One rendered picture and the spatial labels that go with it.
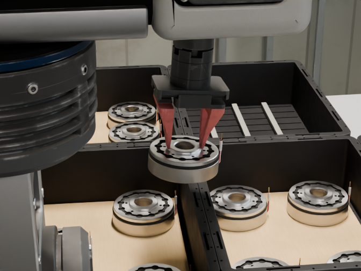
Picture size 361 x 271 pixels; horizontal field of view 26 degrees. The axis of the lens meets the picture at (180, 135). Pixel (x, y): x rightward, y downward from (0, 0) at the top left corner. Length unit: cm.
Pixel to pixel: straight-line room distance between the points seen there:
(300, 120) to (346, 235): 46
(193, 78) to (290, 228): 36
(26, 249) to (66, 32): 15
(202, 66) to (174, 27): 62
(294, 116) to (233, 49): 173
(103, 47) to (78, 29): 291
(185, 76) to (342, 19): 249
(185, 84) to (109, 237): 33
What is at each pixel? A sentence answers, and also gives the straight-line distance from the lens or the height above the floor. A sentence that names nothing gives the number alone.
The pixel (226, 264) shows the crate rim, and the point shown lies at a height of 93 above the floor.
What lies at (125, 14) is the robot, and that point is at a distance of 46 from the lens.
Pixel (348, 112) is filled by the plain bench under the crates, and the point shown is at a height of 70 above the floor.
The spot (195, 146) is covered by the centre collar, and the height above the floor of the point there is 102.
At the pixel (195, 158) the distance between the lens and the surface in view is 112.
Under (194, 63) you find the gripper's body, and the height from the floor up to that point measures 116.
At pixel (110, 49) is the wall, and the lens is 337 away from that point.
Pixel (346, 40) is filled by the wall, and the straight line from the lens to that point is 357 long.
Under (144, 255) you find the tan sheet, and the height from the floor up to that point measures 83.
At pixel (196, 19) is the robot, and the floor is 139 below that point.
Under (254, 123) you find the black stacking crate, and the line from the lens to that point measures 169.
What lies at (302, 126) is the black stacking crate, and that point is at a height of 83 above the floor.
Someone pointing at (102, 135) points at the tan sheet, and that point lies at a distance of 163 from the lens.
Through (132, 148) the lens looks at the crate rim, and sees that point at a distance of 135.
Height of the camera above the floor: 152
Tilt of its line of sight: 25 degrees down
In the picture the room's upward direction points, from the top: straight up
